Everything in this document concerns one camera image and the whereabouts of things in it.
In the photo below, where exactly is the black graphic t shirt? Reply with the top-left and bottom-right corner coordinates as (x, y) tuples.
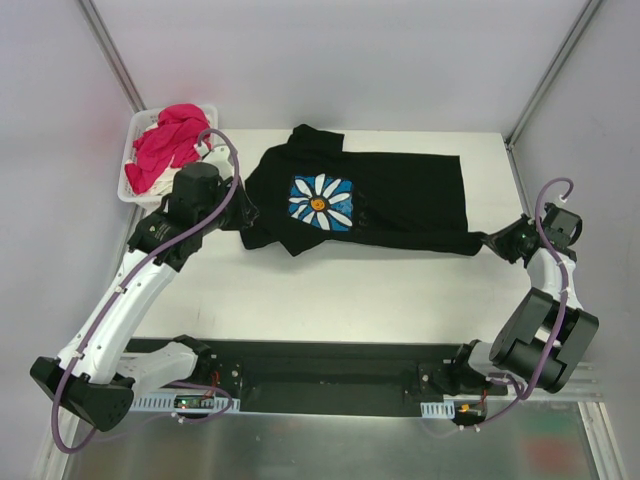
(241, 124), (486, 256)

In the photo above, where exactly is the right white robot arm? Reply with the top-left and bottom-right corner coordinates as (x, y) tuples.
(442, 202), (599, 395)

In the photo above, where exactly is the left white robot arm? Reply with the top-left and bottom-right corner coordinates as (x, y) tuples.
(30, 147), (256, 432)

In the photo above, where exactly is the white t shirt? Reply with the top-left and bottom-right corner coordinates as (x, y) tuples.
(124, 161), (179, 196)

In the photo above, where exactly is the pink t shirt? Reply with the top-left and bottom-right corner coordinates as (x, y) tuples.
(133, 104), (210, 171)

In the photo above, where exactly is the white plastic basket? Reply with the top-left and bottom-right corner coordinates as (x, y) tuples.
(117, 103), (218, 210)

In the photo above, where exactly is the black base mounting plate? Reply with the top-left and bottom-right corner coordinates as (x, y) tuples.
(124, 337), (509, 416)

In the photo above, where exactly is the aluminium frame rail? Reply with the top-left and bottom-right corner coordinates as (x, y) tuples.
(529, 362), (604, 402)

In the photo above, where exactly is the right white cable duct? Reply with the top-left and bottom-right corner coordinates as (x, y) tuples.
(420, 400), (456, 420)

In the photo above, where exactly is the white cable duct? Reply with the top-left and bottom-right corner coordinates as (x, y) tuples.
(130, 393), (240, 415)
(420, 400), (456, 420)

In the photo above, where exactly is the left white cable duct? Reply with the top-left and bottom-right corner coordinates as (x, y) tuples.
(130, 393), (240, 415)

